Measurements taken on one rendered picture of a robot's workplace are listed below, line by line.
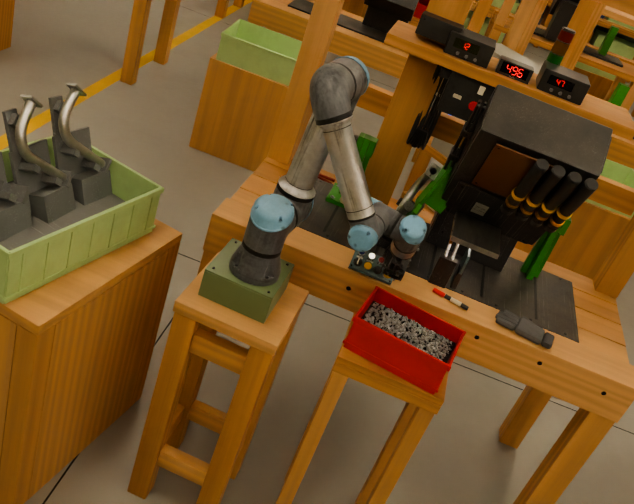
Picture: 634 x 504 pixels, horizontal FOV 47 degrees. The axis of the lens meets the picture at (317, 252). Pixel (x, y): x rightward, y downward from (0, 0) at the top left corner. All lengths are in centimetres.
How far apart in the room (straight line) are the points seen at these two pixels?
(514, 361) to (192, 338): 105
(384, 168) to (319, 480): 123
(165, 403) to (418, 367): 79
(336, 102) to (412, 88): 95
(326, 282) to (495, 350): 60
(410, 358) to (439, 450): 118
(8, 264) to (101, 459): 100
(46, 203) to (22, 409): 60
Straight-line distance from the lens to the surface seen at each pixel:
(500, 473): 338
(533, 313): 264
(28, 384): 220
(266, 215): 199
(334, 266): 240
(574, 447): 273
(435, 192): 249
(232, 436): 233
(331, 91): 185
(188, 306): 210
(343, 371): 222
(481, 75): 261
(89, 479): 273
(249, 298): 209
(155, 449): 251
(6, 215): 223
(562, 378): 254
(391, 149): 285
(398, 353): 218
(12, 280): 207
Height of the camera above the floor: 213
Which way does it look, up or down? 31 degrees down
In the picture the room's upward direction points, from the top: 21 degrees clockwise
